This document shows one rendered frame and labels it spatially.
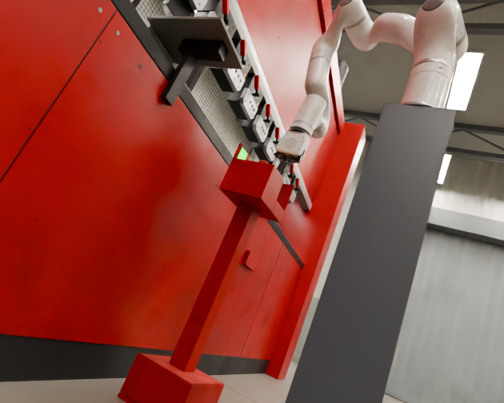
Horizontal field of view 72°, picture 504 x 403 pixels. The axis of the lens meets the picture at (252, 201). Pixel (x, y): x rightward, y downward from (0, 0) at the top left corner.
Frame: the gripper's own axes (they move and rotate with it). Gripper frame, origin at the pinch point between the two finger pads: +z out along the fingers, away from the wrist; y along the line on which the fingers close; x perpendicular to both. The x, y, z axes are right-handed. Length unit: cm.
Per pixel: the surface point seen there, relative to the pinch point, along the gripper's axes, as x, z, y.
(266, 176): -15.1, 10.7, 4.9
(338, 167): 171, -93, -44
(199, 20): -51, -13, -15
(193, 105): -31.7, 1.1, -21.6
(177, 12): -44, -24, -37
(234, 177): -15.0, 14.3, -5.6
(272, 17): -1, -74, -41
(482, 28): 294, -406, 10
